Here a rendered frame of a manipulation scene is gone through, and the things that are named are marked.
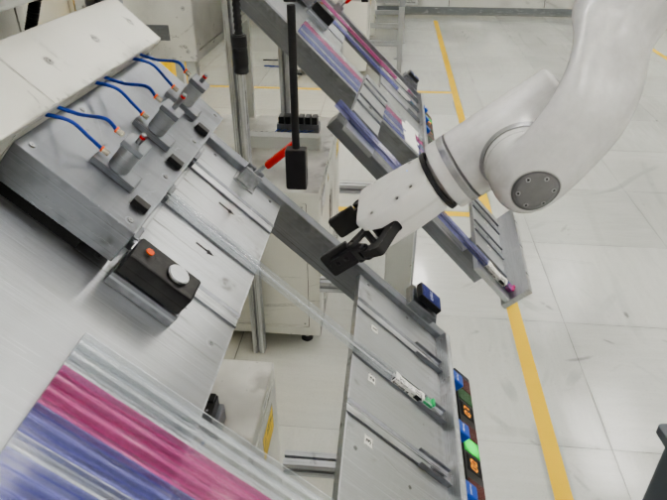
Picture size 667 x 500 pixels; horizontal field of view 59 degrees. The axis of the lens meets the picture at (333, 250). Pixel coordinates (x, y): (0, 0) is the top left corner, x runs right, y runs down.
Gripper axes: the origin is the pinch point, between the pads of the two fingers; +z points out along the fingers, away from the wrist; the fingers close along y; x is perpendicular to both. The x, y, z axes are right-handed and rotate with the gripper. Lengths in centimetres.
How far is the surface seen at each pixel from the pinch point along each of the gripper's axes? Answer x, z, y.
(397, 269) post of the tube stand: 33, 14, -47
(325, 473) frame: 54, 48, -21
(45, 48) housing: -38.1, 8.8, 4.0
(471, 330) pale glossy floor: 105, 31, -112
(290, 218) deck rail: -0.2, 11.7, -18.9
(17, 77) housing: -36.6, 8.6, 11.6
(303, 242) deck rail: 4.5, 12.9, -19.0
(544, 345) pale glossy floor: 121, 11, -106
